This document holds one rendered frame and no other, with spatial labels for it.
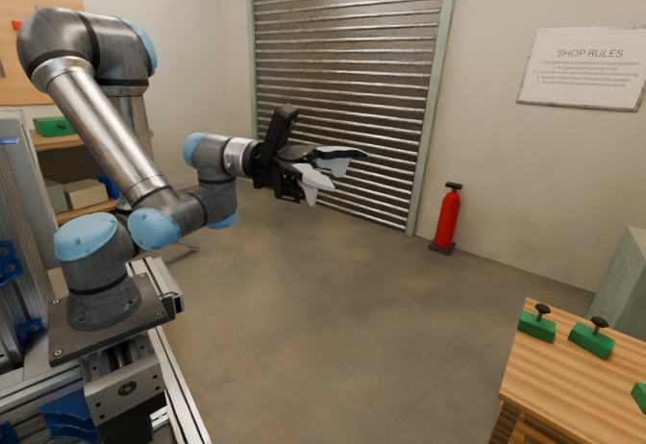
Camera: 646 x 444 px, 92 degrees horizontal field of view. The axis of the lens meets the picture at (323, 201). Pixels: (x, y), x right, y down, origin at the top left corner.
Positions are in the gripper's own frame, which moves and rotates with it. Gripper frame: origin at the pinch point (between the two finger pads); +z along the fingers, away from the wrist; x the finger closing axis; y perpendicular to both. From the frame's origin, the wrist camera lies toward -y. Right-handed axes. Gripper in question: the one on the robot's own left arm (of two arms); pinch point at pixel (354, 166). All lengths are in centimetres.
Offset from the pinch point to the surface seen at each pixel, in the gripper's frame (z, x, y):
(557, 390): 55, -34, 76
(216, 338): -87, -32, 129
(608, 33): 78, -217, -15
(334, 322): -35, -73, 135
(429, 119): -15, -221, 47
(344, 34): -102, -250, -14
